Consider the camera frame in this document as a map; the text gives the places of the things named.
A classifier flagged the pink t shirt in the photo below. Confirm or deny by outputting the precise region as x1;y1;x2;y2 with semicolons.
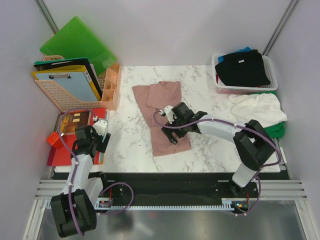
132;81;192;157

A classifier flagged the white t shirt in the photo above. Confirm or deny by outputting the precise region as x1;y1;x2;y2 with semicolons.
228;93;288;128

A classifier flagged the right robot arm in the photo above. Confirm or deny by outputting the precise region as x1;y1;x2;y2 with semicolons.
154;102;276;197

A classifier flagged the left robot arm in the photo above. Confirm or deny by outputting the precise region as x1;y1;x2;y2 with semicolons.
50;119;111;238

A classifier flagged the teal folder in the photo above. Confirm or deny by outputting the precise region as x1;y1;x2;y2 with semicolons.
98;109;110;165

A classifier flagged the brown book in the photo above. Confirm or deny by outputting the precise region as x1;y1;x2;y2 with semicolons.
60;111;92;135

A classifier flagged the red folder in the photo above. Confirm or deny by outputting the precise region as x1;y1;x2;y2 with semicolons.
47;110;94;167

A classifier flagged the red cube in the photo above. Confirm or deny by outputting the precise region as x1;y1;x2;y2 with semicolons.
46;131;67;149

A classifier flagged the orange desk organizer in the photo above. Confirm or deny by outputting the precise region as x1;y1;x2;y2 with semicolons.
98;62;122;111

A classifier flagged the blue clipboard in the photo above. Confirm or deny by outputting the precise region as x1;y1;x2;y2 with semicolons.
35;71;98;102

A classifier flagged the pink file rack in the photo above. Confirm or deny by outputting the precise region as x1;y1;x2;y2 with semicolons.
34;55;103;112

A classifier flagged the yellow folder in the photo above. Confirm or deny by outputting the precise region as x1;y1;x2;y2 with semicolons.
31;65;102;101

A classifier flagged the black t shirt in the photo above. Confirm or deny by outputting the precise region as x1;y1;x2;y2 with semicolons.
215;49;271;88

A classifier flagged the green t shirt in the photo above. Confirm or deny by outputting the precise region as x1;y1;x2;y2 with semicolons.
251;90;286;139

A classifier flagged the black folder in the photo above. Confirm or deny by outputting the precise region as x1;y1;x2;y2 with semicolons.
33;57;99;86

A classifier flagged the white laundry basket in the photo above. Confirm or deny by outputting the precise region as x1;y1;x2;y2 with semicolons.
211;53;278;95

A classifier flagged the green plastic folder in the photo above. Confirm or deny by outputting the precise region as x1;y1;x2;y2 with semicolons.
40;16;117;75

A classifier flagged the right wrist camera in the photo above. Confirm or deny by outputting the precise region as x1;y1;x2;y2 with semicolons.
163;105;175;124

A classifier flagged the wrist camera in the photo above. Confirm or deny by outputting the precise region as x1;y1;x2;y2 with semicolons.
163;105;175;124
93;118;108;136

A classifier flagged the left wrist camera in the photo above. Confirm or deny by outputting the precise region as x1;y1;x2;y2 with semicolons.
93;118;108;136

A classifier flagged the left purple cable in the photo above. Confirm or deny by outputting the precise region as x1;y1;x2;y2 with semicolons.
56;107;135;237

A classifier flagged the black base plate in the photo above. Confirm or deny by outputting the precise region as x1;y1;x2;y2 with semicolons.
52;170;291;207

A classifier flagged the white cable duct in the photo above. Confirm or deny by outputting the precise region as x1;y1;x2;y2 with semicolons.
93;198;250;213

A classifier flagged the aluminium frame rail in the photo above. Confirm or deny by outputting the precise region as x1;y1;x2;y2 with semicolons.
34;139;309;201

